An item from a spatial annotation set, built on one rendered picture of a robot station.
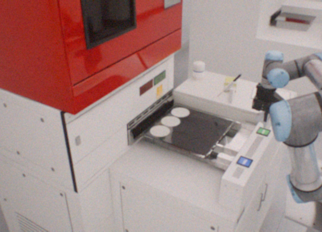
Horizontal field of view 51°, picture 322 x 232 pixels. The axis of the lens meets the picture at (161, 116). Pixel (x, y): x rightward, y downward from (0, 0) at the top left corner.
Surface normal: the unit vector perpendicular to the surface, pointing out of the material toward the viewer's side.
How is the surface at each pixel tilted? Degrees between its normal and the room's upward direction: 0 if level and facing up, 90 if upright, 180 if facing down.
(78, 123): 90
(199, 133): 0
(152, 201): 90
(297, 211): 0
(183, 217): 90
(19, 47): 90
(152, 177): 0
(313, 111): 56
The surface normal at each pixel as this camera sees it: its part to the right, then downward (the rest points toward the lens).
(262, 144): 0.00, -0.85
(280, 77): -0.11, 0.52
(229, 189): -0.52, 0.44
